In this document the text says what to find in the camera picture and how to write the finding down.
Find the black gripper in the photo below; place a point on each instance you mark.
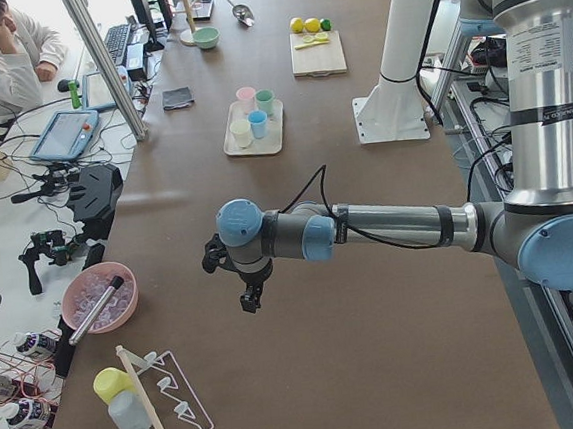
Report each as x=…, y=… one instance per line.
x=253, y=278

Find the cream cup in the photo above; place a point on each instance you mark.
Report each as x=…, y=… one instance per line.
x=240, y=130

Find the blue cup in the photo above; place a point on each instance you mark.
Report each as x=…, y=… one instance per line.
x=258, y=123

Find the green cup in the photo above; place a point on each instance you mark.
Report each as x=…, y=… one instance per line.
x=265, y=101

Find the pink cup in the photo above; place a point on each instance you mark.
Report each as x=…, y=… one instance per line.
x=246, y=97

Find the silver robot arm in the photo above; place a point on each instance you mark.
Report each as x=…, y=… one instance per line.
x=532, y=229

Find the beige rabbit tray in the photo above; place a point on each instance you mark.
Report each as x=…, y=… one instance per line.
x=269, y=145

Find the metal pestle in bowl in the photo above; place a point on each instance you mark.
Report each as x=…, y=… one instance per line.
x=102, y=301

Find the yellow cup on rack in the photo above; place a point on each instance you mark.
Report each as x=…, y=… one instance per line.
x=111, y=381

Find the grey cup on rack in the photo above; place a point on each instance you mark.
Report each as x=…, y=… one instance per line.
x=127, y=411

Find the pink bowl with ice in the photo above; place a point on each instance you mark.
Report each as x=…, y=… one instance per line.
x=85, y=291

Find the grey folded cloth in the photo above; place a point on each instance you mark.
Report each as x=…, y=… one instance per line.
x=177, y=98

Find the white pillar base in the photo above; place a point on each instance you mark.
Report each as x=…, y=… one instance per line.
x=393, y=110

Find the blue teach pendant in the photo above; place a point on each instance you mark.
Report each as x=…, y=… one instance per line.
x=95, y=93
x=67, y=135

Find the wooden cutting board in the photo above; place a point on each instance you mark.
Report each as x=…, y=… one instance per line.
x=319, y=60

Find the yellow plastic knife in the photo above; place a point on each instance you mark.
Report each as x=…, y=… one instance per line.
x=310, y=44

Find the green bowl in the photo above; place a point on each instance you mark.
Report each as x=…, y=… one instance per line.
x=206, y=38

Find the lemon half outer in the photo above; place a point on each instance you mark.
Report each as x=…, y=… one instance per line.
x=321, y=37

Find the wooden cup stand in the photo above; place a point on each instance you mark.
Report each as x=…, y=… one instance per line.
x=187, y=36

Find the whole lemon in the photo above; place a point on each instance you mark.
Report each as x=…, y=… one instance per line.
x=296, y=25
x=312, y=25

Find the green lime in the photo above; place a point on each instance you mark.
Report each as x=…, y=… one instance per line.
x=325, y=24

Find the metal scoop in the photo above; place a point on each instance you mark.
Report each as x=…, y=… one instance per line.
x=242, y=13

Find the black keyboard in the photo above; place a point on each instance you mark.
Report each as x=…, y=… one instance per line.
x=116, y=40

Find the black monitor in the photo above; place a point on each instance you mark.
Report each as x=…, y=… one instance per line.
x=157, y=34

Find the seated person white shirt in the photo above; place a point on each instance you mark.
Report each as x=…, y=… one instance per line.
x=30, y=55

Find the white wire cup rack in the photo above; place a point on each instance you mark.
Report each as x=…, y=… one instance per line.
x=168, y=398

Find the aluminium frame post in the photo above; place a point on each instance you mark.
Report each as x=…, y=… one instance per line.
x=79, y=14

